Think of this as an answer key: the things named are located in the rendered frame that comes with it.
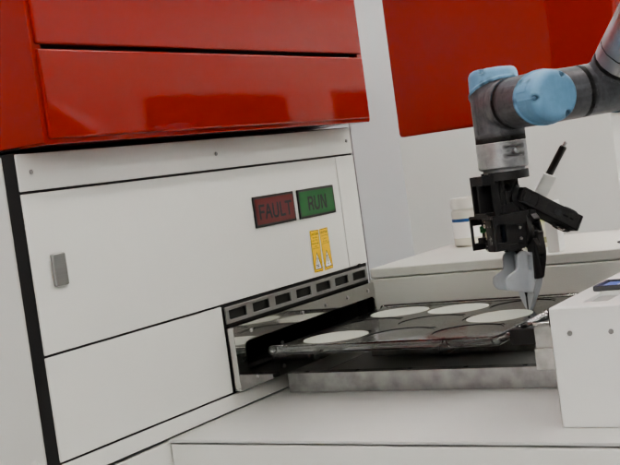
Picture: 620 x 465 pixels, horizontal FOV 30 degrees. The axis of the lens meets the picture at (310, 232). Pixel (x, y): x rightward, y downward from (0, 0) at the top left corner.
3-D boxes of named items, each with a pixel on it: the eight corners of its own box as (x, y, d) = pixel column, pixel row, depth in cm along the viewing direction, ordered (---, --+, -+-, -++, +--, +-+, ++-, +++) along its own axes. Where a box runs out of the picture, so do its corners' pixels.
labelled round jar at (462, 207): (449, 248, 227) (443, 200, 226) (463, 244, 233) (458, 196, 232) (482, 244, 223) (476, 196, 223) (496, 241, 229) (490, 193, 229)
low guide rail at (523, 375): (290, 392, 177) (287, 373, 177) (296, 389, 179) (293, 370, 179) (610, 387, 151) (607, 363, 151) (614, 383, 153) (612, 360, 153)
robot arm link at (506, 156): (508, 141, 178) (538, 137, 170) (512, 171, 178) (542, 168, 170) (466, 147, 175) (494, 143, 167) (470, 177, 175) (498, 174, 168)
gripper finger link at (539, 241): (522, 279, 174) (515, 221, 174) (531, 276, 175) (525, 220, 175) (539, 280, 170) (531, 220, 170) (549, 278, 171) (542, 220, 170)
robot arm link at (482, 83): (484, 66, 167) (455, 74, 174) (494, 142, 167) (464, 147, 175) (530, 62, 169) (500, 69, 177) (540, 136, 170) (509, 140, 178)
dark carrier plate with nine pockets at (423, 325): (278, 350, 172) (278, 346, 172) (384, 310, 202) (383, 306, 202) (493, 341, 154) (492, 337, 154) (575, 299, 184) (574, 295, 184)
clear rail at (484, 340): (267, 356, 172) (265, 346, 172) (271, 353, 173) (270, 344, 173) (500, 347, 152) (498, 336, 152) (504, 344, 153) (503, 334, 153)
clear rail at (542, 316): (490, 347, 153) (489, 337, 153) (579, 300, 185) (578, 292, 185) (500, 347, 152) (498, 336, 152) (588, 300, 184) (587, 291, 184)
